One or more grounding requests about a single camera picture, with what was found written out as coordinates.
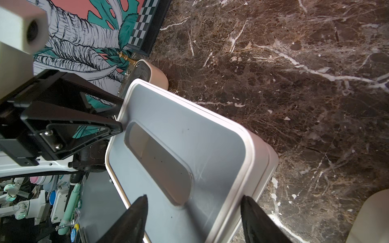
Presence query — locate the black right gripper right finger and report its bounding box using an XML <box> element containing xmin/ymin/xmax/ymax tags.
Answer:
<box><xmin>241</xmin><ymin>195</ymin><xmax>292</xmax><ymax>243</ymax></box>

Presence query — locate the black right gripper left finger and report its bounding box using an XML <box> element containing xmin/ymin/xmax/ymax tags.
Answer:
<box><xmin>97</xmin><ymin>195</ymin><xmax>149</xmax><ymax>243</ymax></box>

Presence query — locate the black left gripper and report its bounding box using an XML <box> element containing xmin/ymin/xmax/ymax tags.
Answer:
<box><xmin>1</xmin><ymin>69</ymin><xmax>124</xmax><ymax>167</ymax></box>

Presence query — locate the cream box dark lid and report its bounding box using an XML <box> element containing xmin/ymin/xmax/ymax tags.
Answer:
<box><xmin>119</xmin><ymin>59</ymin><xmax>169</xmax><ymax>99</ymax></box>
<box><xmin>346</xmin><ymin>189</ymin><xmax>389</xmax><ymax>243</ymax></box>

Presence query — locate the white box grey lid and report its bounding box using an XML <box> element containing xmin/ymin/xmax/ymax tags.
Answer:
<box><xmin>105</xmin><ymin>79</ymin><xmax>279</xmax><ymax>243</ymax></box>

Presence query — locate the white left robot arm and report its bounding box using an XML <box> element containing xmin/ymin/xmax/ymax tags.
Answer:
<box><xmin>1</xmin><ymin>69</ymin><xmax>123</xmax><ymax>179</ymax></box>

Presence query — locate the small brass chess piece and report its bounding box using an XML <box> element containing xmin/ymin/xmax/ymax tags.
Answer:
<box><xmin>118</xmin><ymin>51</ymin><xmax>137</xmax><ymax>65</ymax></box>

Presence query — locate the black white checkerboard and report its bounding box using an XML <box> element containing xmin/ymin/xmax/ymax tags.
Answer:
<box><xmin>127</xmin><ymin>0</ymin><xmax>171</xmax><ymax>56</ymax></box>

